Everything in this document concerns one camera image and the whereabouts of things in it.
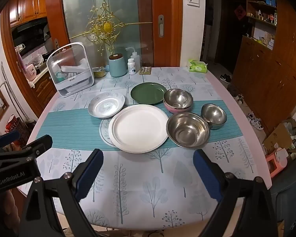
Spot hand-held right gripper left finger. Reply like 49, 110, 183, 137
18, 149, 104, 237

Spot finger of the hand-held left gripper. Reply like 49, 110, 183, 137
0, 134, 53, 165
0, 130, 21, 153

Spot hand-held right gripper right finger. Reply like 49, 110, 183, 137
193, 149, 283, 237

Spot large steel bowl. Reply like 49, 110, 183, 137
166, 113, 211, 149

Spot small steel bowl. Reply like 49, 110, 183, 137
200, 103, 227, 130

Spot large white plate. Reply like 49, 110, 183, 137
108, 104, 169, 153

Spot green plate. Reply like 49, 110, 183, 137
130, 82, 168, 105

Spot person's left hand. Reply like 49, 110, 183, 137
0, 190, 21, 237

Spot metal mop pole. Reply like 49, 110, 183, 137
1, 62, 30, 129

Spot wooden kitchen base cabinet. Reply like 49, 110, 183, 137
30, 71, 58, 111

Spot tree-print tablecloth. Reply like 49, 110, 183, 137
36, 67, 259, 230

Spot pink rice cooker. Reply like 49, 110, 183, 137
25, 64, 37, 81

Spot pink plastic container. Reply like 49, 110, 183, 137
265, 148, 288, 178

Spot clear white storage box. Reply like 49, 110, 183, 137
46, 42, 95, 96

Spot white sneakers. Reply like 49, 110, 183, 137
248, 112, 264, 131

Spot cardboard box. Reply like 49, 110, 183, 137
263, 118, 296, 158

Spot dark green chair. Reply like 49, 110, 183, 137
270, 178, 296, 237

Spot small yellow tin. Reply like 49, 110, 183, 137
92, 67, 107, 78

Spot teal canister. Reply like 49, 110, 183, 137
109, 54, 127, 77

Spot black range hood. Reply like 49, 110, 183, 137
11, 17, 49, 40

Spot green tissue pack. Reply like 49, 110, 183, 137
188, 59, 209, 73

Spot white pill bottle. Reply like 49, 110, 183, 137
127, 58, 137, 75

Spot wooden shelf cabinet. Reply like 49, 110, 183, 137
232, 0, 296, 139

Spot clear squeeze bottle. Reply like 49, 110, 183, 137
125, 47, 141, 70

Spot wooden glass sliding door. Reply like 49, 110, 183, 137
45, 0, 183, 68

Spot dark entrance door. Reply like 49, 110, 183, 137
215, 0, 247, 72

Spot wooden kitchen wall cabinet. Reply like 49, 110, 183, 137
8, 0, 47, 27

